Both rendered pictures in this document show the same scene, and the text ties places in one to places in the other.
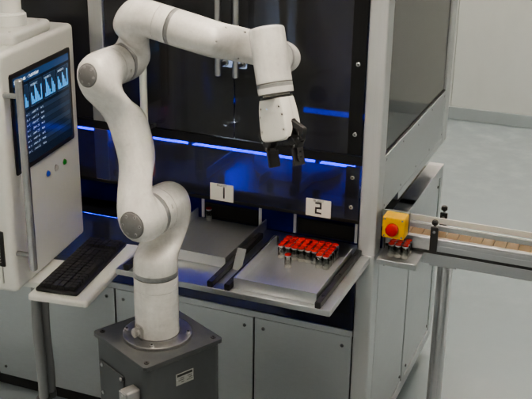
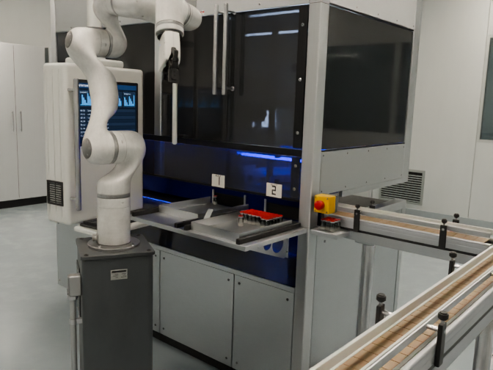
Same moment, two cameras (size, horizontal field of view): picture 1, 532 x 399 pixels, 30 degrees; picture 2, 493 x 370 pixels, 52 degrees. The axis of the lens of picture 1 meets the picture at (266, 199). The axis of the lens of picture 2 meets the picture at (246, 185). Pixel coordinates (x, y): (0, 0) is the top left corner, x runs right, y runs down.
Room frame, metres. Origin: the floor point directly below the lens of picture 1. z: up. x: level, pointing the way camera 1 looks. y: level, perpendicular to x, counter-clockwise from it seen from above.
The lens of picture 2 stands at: (0.80, -0.75, 1.40)
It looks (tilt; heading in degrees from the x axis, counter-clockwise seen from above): 9 degrees down; 18
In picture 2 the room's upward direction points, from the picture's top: 2 degrees clockwise
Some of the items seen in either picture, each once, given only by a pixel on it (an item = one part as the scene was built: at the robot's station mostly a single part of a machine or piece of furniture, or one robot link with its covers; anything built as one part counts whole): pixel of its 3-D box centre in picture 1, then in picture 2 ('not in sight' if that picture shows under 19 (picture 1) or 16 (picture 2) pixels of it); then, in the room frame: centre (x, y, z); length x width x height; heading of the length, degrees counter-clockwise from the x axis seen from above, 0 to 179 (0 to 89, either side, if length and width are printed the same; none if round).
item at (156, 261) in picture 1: (161, 228); (121, 162); (2.43, 0.28, 1.16); 0.19 x 0.12 x 0.24; 154
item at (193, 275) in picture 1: (249, 260); (220, 222); (2.87, 0.05, 0.87); 0.70 x 0.48 x 0.02; 68
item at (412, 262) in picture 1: (401, 256); (331, 231); (2.92, -0.44, 0.87); 0.14 x 0.13 x 0.02; 158
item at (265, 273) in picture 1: (294, 267); (242, 225); (2.76, -0.09, 0.90); 0.34 x 0.26 x 0.04; 158
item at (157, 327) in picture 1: (156, 304); (114, 220); (2.40, 0.29, 0.95); 0.19 x 0.19 x 0.18
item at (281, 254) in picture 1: (304, 254); (255, 219); (2.84, -0.12, 0.91); 0.18 x 0.02 x 0.05; 68
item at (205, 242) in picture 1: (210, 236); (204, 208); (3.00, 0.18, 0.90); 0.34 x 0.26 x 0.04; 158
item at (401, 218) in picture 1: (396, 224); (325, 203); (2.89, -0.41, 0.99); 0.08 x 0.07 x 0.07; 158
